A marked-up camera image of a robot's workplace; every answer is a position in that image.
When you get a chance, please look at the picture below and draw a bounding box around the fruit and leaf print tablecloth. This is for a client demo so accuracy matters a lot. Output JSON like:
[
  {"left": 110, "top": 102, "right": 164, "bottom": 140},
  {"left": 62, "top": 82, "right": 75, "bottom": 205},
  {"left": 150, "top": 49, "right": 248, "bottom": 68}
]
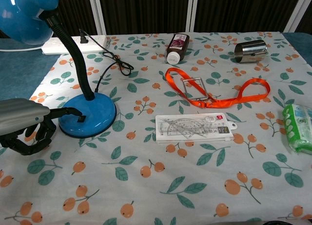
[{"left": 0, "top": 31, "right": 312, "bottom": 225}]

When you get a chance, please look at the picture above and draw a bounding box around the white power strip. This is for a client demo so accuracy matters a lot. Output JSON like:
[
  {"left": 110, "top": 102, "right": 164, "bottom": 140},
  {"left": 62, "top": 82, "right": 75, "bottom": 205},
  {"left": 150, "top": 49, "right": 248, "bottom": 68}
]
[{"left": 41, "top": 35, "right": 109, "bottom": 56}]

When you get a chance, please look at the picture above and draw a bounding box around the clear badge holder frame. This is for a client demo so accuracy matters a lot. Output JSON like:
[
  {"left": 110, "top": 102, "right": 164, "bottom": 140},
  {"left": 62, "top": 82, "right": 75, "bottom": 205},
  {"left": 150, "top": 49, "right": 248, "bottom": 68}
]
[{"left": 182, "top": 76, "right": 210, "bottom": 101}]

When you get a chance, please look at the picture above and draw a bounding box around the orange lanyard strap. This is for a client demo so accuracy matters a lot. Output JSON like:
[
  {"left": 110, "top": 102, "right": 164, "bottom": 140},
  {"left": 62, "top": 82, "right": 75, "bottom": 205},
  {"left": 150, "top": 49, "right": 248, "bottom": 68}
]
[{"left": 164, "top": 67, "right": 271, "bottom": 109}]

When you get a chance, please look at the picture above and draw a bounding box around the dark brown juice bottle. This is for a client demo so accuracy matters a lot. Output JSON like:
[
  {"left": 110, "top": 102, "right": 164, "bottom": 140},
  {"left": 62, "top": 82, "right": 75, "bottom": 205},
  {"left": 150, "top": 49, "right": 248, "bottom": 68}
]
[{"left": 166, "top": 33, "right": 190, "bottom": 66}]

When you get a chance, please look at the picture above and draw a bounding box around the blue gooseneck desk lamp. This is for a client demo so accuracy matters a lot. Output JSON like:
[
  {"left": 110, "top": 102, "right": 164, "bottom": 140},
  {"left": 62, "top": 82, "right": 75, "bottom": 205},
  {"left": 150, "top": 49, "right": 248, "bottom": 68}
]
[{"left": 0, "top": 0, "right": 117, "bottom": 139}]

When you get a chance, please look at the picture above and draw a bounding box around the ruler set in clear case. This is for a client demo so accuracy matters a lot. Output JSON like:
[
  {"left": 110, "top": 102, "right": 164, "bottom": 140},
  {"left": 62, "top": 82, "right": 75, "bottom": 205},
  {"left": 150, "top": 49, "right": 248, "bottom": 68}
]
[{"left": 155, "top": 112, "right": 237, "bottom": 145}]

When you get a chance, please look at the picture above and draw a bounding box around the white power strip cord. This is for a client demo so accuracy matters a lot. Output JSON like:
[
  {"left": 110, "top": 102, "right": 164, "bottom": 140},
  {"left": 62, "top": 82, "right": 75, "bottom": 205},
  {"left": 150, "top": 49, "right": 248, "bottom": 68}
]
[{"left": 0, "top": 45, "right": 43, "bottom": 53}]

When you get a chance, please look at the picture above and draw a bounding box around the green tissue pack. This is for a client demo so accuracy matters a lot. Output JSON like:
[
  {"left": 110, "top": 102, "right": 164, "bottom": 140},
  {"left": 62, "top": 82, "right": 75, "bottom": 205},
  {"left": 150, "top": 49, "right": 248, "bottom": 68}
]
[{"left": 281, "top": 103, "right": 312, "bottom": 155}]

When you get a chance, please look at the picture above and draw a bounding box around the black power cord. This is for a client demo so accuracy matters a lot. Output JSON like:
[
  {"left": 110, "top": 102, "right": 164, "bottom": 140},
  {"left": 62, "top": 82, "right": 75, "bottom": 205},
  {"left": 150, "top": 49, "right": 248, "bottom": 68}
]
[{"left": 78, "top": 29, "right": 135, "bottom": 94}]

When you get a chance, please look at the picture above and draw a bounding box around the left robot hand grey black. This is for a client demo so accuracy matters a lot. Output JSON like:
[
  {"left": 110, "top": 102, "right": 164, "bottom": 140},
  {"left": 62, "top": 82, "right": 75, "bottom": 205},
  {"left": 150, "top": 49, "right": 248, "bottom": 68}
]
[{"left": 0, "top": 98, "right": 83, "bottom": 156}]

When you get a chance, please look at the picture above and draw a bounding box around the shiny steel cylinder cup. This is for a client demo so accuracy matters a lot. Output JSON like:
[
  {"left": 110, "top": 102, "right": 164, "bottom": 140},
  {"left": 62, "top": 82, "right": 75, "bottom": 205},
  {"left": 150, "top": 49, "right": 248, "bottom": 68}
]
[{"left": 234, "top": 39, "right": 268, "bottom": 64}]

